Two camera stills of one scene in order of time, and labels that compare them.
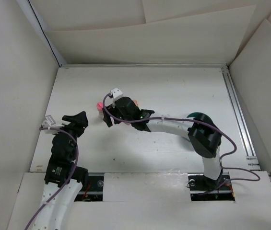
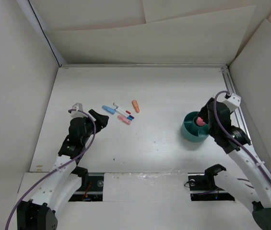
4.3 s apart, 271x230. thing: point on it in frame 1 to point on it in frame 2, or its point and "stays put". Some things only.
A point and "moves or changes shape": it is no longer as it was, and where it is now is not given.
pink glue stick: x=100 y=106 moves or changes shape
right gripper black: x=112 y=109 to x=204 y=109
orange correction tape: x=136 y=102 stays put
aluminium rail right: x=244 y=133 stays put
